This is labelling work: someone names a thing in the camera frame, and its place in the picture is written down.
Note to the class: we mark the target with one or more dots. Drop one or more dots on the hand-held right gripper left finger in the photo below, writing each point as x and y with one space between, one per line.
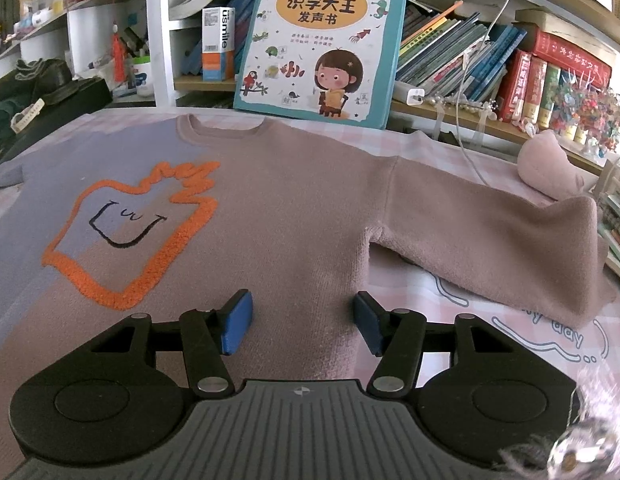
237 322

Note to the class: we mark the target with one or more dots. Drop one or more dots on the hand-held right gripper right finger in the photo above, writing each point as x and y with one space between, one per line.
367 325

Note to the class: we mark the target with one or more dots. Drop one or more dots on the pink purple sweater orange outline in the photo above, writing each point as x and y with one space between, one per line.
290 200

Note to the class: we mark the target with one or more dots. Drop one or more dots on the white charger plug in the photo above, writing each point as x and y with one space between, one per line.
409 94

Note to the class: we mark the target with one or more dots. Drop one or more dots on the wooden bookshelf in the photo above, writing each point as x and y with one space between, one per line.
489 124

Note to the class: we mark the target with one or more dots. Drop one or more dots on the pearl hair ornament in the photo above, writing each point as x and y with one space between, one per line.
464 107

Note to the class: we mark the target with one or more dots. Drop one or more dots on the pink plush toy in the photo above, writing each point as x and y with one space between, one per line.
544 165

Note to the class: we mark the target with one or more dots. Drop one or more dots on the white pen cup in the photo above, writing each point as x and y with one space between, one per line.
141 80

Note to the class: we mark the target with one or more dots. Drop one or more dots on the large teal children's book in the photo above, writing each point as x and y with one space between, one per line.
315 60

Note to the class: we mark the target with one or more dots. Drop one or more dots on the stack of books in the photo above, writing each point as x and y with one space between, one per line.
617 220

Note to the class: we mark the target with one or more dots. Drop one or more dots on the white orange carton box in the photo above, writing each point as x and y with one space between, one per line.
217 45

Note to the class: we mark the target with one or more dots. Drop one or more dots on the thick red upright book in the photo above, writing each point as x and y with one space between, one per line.
512 85
535 92

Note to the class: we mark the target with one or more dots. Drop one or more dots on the red tassel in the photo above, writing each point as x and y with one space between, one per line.
120 60

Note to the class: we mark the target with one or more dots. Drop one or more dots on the thick green upright book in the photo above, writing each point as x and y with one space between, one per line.
550 97

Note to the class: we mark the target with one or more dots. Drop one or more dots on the white shelf unit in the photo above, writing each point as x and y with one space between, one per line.
162 35

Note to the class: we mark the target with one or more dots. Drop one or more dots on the colourful bead ornament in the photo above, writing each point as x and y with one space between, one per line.
584 105

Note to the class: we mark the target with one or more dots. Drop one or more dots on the black leather shoes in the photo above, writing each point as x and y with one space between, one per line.
45 77

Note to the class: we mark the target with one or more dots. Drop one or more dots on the thick red book lying flat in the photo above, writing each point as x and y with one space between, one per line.
569 55

